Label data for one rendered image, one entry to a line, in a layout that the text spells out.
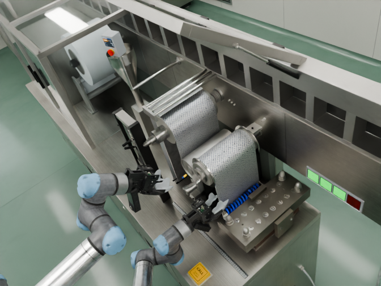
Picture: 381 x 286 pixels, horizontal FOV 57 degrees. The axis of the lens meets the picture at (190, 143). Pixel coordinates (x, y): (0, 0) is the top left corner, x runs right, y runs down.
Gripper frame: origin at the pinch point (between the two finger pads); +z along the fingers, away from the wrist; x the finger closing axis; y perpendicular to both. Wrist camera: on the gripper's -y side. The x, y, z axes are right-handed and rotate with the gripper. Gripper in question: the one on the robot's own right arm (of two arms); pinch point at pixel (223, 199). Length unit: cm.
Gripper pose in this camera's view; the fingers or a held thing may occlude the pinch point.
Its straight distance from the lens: 157.0
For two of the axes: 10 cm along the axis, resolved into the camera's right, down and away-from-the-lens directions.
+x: -6.0, -4.7, 6.5
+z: 7.7, -5.5, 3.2
